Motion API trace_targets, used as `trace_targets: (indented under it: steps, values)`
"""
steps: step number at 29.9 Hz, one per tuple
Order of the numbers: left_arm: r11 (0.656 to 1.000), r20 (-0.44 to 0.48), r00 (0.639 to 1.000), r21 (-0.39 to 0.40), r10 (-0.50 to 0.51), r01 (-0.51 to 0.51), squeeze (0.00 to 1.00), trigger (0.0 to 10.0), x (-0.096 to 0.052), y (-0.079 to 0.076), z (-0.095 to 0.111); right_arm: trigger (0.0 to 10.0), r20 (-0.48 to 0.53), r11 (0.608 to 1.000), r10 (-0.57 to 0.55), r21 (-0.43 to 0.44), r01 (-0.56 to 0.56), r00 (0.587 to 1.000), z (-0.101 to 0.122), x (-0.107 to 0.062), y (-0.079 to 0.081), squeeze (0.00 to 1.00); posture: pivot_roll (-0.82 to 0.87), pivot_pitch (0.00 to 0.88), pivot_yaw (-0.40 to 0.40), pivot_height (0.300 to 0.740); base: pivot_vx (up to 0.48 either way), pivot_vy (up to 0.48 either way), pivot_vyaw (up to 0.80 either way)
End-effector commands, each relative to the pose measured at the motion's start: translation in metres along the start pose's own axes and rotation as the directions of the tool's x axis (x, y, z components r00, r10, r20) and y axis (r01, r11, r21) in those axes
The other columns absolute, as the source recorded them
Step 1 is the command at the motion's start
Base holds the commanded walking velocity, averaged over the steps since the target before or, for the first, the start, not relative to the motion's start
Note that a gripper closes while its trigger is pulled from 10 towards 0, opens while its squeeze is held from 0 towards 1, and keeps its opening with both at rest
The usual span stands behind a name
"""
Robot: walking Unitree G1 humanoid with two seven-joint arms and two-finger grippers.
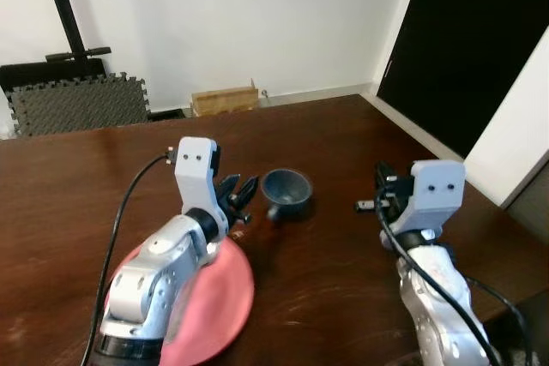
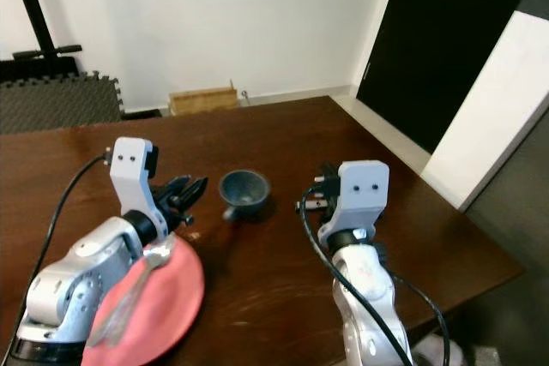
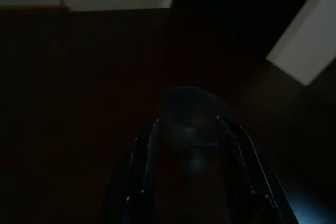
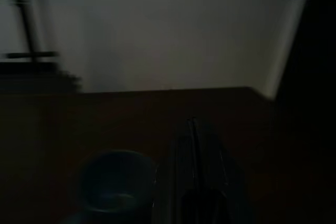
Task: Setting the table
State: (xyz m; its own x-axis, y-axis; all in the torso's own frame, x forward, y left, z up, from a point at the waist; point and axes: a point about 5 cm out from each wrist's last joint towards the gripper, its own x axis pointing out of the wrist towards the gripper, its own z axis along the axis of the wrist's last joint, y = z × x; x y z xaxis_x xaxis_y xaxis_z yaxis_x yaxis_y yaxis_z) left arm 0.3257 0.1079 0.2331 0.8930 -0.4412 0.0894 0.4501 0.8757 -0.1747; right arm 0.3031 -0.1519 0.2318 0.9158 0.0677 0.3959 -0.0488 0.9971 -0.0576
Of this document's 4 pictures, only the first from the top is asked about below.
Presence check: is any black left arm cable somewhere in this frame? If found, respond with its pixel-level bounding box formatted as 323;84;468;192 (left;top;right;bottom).
81;153;174;366

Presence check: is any pink round plate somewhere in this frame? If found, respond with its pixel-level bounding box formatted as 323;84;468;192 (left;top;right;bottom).
116;233;256;366

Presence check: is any small wooden box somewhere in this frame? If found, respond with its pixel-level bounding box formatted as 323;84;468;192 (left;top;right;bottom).
190;80;262;117

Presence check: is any dark blue cup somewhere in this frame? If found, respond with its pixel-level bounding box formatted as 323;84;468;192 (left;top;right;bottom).
261;168;314;222

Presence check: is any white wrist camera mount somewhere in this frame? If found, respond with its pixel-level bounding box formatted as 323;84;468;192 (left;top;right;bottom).
172;136;223;218
408;159;468;236

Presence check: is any white panel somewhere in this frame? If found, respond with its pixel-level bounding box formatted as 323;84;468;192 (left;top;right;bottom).
463;27;549;209

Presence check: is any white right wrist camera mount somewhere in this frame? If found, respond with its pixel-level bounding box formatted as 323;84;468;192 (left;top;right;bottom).
408;159;468;236

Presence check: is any black door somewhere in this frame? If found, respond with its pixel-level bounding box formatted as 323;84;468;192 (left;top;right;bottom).
377;0;549;159

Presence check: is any black pole stand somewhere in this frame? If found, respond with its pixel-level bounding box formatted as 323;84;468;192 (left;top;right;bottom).
38;0;113;63

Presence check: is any grey foam puzzle mat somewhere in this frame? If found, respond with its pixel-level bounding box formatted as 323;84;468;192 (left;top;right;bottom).
8;72;152;138

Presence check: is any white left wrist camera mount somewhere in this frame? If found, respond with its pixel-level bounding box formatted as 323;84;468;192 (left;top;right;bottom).
172;136;223;218

